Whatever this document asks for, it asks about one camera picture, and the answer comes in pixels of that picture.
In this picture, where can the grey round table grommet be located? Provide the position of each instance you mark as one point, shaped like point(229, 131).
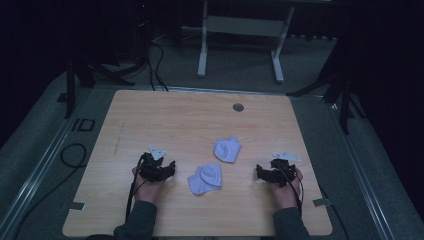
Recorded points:
point(238, 107)

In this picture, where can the black tripod stand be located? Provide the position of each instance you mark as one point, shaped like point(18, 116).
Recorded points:
point(70, 86)
point(345, 100)

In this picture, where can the person's right hand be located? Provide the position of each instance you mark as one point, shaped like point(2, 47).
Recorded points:
point(286, 195)

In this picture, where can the metal floor rail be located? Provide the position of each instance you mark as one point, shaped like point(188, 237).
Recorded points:
point(36, 176)
point(363, 173)

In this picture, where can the white sock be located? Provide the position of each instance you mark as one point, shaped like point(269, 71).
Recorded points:
point(206, 179)
point(227, 149)

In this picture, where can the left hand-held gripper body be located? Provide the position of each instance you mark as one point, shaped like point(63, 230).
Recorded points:
point(150, 169)

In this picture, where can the person's left hand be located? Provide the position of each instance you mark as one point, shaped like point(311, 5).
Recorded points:
point(147, 190)

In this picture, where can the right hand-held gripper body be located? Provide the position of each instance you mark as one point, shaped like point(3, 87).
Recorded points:
point(281, 173)

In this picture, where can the white metal desk frame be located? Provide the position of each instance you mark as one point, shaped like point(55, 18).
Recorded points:
point(245, 26)

